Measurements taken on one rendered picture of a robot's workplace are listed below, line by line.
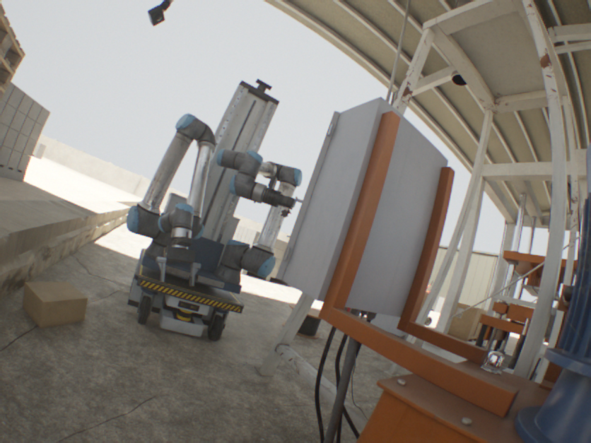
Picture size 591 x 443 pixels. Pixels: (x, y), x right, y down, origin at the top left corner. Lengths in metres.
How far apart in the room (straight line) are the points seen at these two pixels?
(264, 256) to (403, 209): 1.04
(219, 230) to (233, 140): 0.65
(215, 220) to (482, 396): 1.80
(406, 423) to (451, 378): 0.12
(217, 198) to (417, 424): 1.78
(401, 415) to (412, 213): 0.64
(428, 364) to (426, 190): 0.62
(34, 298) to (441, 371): 1.49
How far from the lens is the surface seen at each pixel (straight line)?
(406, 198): 0.86
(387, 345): 0.54
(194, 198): 1.44
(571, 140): 2.26
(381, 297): 0.84
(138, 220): 1.55
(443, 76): 5.65
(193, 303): 1.66
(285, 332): 1.51
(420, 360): 0.50
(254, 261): 1.68
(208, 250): 1.86
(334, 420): 0.66
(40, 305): 1.42
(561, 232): 0.92
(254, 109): 2.11
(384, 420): 0.42
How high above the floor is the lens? 0.75
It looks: 6 degrees up
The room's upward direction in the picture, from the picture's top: 19 degrees clockwise
